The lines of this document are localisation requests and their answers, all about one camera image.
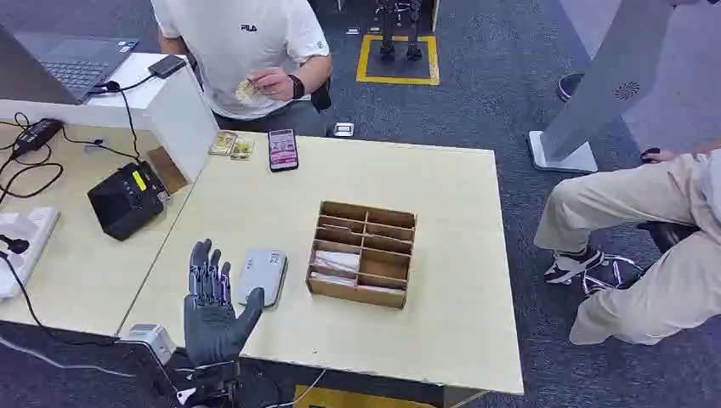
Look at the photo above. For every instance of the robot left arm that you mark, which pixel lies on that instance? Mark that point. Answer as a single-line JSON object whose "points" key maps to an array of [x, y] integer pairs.
{"points": [[200, 385]]}

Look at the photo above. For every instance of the yellow tape square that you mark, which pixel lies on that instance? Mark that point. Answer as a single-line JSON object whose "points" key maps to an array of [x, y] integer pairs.
{"points": [[363, 59]]}

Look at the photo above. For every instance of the silver floor socket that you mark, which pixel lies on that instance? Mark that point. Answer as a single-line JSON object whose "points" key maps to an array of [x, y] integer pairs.
{"points": [[343, 129]]}

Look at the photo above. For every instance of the black power adapter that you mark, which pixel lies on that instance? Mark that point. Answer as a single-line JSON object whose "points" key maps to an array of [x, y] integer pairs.
{"points": [[37, 135]]}

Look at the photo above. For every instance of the grey kiosk stand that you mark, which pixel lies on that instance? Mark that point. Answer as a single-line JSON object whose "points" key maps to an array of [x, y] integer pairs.
{"points": [[608, 79]]}

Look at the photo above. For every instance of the black plug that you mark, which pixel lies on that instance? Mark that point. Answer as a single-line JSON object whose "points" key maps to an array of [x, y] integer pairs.
{"points": [[16, 244]]}

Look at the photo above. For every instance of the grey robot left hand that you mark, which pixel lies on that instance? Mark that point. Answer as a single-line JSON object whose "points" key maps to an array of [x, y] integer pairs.
{"points": [[213, 326]]}

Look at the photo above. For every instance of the white power strip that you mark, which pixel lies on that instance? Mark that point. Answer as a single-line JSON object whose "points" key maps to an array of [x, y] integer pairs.
{"points": [[34, 231]]}

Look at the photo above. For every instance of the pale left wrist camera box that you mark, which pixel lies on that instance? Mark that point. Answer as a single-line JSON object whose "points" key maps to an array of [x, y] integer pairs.
{"points": [[151, 338]]}

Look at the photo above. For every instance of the black robot legs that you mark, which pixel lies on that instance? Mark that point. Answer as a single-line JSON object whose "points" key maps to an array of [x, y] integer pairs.
{"points": [[388, 34]]}

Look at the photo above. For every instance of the grey card reader device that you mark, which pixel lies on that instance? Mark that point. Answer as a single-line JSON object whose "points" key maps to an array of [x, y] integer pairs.
{"points": [[261, 276]]}

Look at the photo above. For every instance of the yellow sheet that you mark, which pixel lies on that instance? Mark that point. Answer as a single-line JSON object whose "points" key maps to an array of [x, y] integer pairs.
{"points": [[343, 398]]}

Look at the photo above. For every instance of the black round base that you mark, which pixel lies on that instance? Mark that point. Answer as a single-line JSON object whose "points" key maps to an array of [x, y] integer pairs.
{"points": [[566, 85]]}

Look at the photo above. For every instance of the person in white shirt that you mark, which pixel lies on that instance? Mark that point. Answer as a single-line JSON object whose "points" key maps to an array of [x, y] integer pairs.
{"points": [[242, 45]]}

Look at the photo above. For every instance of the black printer box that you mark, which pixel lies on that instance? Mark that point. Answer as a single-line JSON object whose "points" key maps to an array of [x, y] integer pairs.
{"points": [[125, 201]]}

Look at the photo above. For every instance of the person's hand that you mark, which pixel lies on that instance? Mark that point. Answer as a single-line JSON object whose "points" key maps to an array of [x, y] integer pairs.
{"points": [[273, 83]]}

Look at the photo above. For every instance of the black wristwatch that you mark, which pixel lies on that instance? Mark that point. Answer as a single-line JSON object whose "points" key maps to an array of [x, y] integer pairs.
{"points": [[297, 87]]}

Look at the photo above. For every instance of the grey laptop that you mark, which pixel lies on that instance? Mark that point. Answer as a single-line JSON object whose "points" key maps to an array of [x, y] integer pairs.
{"points": [[67, 65]]}

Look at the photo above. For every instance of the smartphone with lit screen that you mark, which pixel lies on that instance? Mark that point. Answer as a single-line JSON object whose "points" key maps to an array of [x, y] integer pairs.
{"points": [[283, 149]]}

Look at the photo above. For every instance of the white desk riser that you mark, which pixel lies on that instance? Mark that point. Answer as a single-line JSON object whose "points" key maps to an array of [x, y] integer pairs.
{"points": [[174, 118]]}

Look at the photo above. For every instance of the black office chair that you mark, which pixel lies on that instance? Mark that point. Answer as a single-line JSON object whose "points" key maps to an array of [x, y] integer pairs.
{"points": [[667, 234]]}

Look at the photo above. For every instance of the person in beige trousers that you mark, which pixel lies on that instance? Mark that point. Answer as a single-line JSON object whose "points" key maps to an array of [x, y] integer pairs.
{"points": [[636, 225]]}

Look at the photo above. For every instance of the wooden card box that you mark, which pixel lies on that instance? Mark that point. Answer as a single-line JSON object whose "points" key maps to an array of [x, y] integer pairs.
{"points": [[360, 281]]}

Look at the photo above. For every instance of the white cards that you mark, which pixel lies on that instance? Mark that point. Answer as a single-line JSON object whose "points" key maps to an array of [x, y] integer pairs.
{"points": [[336, 263]]}

